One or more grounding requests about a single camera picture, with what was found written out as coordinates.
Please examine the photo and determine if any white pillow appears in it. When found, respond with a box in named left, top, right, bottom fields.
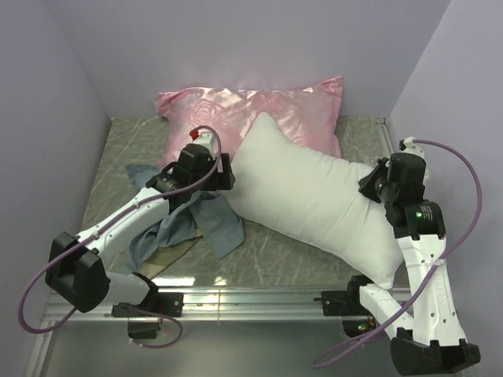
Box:
left=224, top=112, right=403, bottom=290

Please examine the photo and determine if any green beige patchwork pillowcase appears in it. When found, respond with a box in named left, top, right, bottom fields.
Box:
left=124, top=163, right=245, bottom=276

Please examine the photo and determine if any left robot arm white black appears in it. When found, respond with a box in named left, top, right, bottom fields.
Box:
left=45, top=142, right=235, bottom=316

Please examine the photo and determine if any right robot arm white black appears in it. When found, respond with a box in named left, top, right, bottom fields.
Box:
left=346, top=152, right=481, bottom=376

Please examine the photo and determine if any pink rose satin pillow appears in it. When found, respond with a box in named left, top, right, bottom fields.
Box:
left=154, top=76, right=343, bottom=167

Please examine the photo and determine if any black right controller box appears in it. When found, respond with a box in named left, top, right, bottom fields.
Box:
left=342, top=316, right=376, bottom=338

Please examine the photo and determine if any black controller box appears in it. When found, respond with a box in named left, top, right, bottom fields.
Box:
left=127, top=320, right=161, bottom=340
left=342, top=316, right=376, bottom=338

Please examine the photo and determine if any black left controller box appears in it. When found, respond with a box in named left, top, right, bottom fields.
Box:
left=127, top=320, right=161, bottom=340

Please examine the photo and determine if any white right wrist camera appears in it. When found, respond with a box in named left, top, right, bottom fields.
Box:
left=398, top=137, right=425, bottom=159

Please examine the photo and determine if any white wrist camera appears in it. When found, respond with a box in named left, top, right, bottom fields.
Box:
left=189, top=130, right=218, bottom=157
left=398, top=137, right=425, bottom=159

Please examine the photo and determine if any aluminium right side rail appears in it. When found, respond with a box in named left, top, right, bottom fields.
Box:
left=375, top=118, right=395, bottom=157

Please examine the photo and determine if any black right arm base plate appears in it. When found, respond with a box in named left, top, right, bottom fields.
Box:
left=313, top=291, right=370, bottom=317

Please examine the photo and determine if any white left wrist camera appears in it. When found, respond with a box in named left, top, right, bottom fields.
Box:
left=189, top=130, right=218, bottom=157

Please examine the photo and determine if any aluminium front mounting rail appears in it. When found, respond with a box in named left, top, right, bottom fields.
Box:
left=42, top=286, right=369, bottom=323

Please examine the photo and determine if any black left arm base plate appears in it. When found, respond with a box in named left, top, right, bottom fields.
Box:
left=111, top=292, right=184, bottom=317

